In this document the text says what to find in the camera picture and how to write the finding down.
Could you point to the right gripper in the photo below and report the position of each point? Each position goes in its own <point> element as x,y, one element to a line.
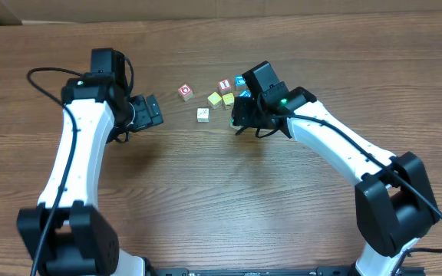
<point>242,113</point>

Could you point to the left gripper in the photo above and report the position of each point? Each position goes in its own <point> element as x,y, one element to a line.
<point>144,118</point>

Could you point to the red apple block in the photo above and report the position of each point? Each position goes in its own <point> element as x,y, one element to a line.
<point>185,92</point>

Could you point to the green Z block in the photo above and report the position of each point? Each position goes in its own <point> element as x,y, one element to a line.
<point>234,126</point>

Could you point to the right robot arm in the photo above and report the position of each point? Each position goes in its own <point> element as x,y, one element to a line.
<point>395,204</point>

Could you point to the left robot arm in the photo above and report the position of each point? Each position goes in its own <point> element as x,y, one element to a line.
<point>65,234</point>

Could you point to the blue P block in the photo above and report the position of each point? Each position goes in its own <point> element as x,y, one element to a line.
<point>245,93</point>

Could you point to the yellow K block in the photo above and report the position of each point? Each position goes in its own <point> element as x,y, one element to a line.
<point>228,100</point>

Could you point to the blue L block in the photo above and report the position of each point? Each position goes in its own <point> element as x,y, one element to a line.
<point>240,83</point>

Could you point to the red I block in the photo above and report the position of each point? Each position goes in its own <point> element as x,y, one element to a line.
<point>224,86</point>

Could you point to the yellow U block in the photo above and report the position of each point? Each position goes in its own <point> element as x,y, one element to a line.
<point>215,100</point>

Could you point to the white picture block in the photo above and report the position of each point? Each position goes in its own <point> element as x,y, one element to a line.
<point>202,115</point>

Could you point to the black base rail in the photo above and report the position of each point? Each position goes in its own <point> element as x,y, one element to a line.
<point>319,271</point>

